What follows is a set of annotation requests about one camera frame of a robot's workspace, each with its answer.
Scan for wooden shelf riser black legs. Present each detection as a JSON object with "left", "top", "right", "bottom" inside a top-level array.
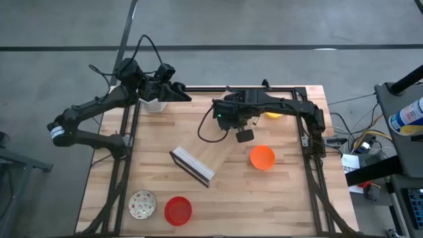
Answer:
[{"left": 169, "top": 91, "right": 262, "bottom": 189}]

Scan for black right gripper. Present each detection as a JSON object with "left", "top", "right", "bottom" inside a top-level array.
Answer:
[{"left": 211, "top": 92, "right": 255, "bottom": 132}]

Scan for orange plastic bowl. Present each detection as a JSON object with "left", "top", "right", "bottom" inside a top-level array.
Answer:
[{"left": 249, "top": 144, "right": 276, "bottom": 171}]

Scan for yellow cable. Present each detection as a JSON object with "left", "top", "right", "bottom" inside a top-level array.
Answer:
[{"left": 352, "top": 130, "right": 394, "bottom": 149}]

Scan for grey equipment cart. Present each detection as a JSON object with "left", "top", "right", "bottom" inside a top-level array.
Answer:
[{"left": 345, "top": 64, "right": 423, "bottom": 238}]

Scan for white wipes canister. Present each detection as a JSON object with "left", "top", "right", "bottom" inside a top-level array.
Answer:
[{"left": 388, "top": 96, "right": 423, "bottom": 137}]

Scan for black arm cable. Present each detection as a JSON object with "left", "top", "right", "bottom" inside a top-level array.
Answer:
[
  {"left": 197, "top": 105, "right": 231, "bottom": 143},
  {"left": 130, "top": 34, "right": 165, "bottom": 67}
]

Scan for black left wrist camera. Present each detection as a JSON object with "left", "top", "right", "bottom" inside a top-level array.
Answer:
[{"left": 155, "top": 63, "right": 176, "bottom": 82}]

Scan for black power strip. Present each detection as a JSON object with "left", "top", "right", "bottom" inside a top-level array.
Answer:
[{"left": 325, "top": 136, "right": 348, "bottom": 148}]

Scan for blue parts organiser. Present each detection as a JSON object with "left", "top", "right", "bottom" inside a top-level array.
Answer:
[{"left": 406, "top": 188, "right": 423, "bottom": 229}]

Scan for black aluminium rig frame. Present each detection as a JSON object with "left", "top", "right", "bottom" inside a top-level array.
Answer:
[{"left": 81, "top": 85, "right": 356, "bottom": 238}]

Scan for white paper sheet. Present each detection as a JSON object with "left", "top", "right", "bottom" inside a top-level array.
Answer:
[{"left": 342, "top": 153, "right": 364, "bottom": 194}]

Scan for white planter pot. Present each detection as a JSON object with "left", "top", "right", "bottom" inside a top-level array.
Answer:
[{"left": 138, "top": 97, "right": 169, "bottom": 114}]

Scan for red plastic bowl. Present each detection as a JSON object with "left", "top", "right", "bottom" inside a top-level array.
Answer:
[{"left": 163, "top": 196, "right": 193, "bottom": 227}]

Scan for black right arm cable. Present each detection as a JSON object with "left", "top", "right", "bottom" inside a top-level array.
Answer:
[{"left": 197, "top": 105, "right": 231, "bottom": 143}]

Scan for floral patterned bowl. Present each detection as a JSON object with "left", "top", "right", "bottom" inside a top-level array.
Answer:
[{"left": 128, "top": 189, "right": 158, "bottom": 221}]

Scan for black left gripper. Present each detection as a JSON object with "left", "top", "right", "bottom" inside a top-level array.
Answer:
[{"left": 138, "top": 79, "right": 193, "bottom": 102}]

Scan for grey metal stand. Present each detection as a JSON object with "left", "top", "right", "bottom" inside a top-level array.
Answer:
[{"left": 0, "top": 130, "right": 54, "bottom": 238}]

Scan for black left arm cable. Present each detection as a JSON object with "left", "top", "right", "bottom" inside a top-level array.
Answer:
[{"left": 130, "top": 34, "right": 165, "bottom": 67}]

